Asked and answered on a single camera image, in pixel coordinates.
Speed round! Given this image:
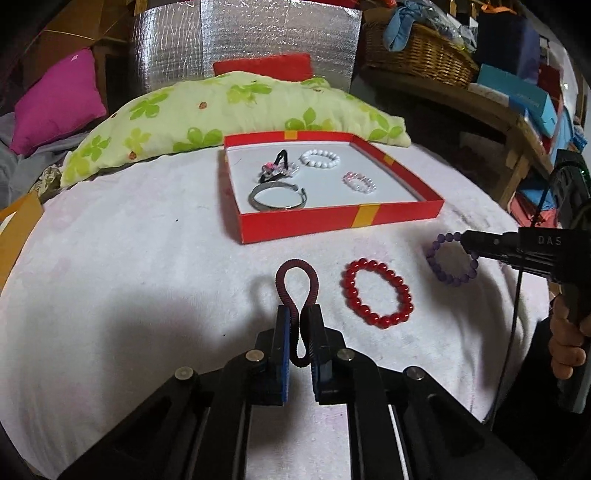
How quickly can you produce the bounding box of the right hand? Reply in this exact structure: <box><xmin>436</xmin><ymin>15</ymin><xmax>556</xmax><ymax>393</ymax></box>
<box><xmin>549</xmin><ymin>295</ymin><xmax>590</xmax><ymax>380</ymax></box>

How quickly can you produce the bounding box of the green leaf print pillow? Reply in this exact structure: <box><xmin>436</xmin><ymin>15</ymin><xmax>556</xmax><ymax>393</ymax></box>
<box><xmin>60</xmin><ymin>71</ymin><xmax>411</xmax><ymax>188</ymax></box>

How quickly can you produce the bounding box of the red cushion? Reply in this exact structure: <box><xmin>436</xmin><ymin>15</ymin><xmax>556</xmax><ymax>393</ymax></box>
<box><xmin>212</xmin><ymin>53</ymin><xmax>314</xmax><ymax>82</ymax></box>

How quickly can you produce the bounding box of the maroon elastic hair band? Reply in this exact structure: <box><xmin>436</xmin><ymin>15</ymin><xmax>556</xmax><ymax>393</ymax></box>
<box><xmin>274</xmin><ymin>258</ymin><xmax>321</xmax><ymax>369</ymax></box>

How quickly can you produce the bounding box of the magenta cushion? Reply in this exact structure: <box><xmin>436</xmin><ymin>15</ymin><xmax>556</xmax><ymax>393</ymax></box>
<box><xmin>10</xmin><ymin>48</ymin><xmax>107</xmax><ymax>156</ymax></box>

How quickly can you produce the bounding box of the clear pink bead bracelet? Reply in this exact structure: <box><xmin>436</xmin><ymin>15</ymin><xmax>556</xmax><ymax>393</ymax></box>
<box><xmin>341</xmin><ymin>171</ymin><xmax>378</xmax><ymax>195</ymax></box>

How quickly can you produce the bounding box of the blue cloth in basket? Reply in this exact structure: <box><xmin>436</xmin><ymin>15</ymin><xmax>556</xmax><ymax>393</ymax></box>
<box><xmin>383</xmin><ymin>1</ymin><xmax>444</xmax><ymax>52</ymax></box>

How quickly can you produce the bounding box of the dark metal bangle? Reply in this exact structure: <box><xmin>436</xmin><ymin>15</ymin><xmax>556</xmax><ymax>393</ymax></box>
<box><xmin>247</xmin><ymin>181</ymin><xmax>308</xmax><ymax>212</ymax></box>

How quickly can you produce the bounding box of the grey bed sheet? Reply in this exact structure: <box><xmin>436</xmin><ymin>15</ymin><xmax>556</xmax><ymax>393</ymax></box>
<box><xmin>0</xmin><ymin>112</ymin><xmax>87</xmax><ymax>209</ymax></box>

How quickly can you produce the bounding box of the blue box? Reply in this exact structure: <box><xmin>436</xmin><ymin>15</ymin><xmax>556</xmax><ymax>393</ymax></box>
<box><xmin>477</xmin><ymin>64</ymin><xmax>558</xmax><ymax>137</ymax></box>

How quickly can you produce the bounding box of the purple bead bracelet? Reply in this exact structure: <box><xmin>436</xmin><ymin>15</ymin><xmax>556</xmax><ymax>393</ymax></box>
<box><xmin>424</xmin><ymin>231</ymin><xmax>481</xmax><ymax>288</ymax></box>

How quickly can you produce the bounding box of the black cable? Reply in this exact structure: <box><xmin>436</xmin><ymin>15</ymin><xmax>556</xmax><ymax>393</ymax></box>
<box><xmin>489</xmin><ymin>165</ymin><xmax>562</xmax><ymax>430</ymax></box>

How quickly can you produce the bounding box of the black hair tie with charm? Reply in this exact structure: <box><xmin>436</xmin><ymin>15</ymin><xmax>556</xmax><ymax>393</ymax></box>
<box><xmin>256</xmin><ymin>148</ymin><xmax>302</xmax><ymax>185</ymax></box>

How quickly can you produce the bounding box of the silver insulated foil bag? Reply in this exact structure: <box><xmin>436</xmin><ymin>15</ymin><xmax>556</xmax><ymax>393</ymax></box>
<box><xmin>130</xmin><ymin>1</ymin><xmax>362</xmax><ymax>96</ymax></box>

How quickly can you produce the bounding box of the red bead bracelet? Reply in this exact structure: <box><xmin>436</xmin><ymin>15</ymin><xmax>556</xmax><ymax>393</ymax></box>
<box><xmin>341</xmin><ymin>257</ymin><xmax>416</xmax><ymax>330</ymax></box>

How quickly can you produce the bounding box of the white pearl bead bracelet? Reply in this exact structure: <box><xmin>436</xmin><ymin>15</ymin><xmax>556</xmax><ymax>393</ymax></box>
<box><xmin>298</xmin><ymin>148</ymin><xmax>342</xmax><ymax>170</ymax></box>

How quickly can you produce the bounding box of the wicker basket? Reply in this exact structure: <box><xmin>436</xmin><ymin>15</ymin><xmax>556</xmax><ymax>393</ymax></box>
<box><xmin>363</xmin><ymin>23</ymin><xmax>479</xmax><ymax>87</ymax></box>

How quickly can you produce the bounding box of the wooden shelf table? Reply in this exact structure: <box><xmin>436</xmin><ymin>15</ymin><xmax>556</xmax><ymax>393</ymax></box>
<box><xmin>351</xmin><ymin>67</ymin><xmax>553</xmax><ymax>208</ymax></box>

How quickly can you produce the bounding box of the brown patterned cabinet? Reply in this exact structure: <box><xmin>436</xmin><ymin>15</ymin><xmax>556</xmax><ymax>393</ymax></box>
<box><xmin>21</xmin><ymin>0</ymin><xmax>135</xmax><ymax>87</ymax></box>

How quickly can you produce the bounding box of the red gift box lid tray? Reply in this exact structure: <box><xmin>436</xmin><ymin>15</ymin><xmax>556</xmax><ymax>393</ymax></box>
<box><xmin>224</xmin><ymin>131</ymin><xmax>444</xmax><ymax>244</ymax></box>

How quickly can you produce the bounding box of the orange cardboard box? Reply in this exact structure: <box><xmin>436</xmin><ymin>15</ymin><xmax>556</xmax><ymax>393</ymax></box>
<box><xmin>0</xmin><ymin>192</ymin><xmax>43</xmax><ymax>288</ymax></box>

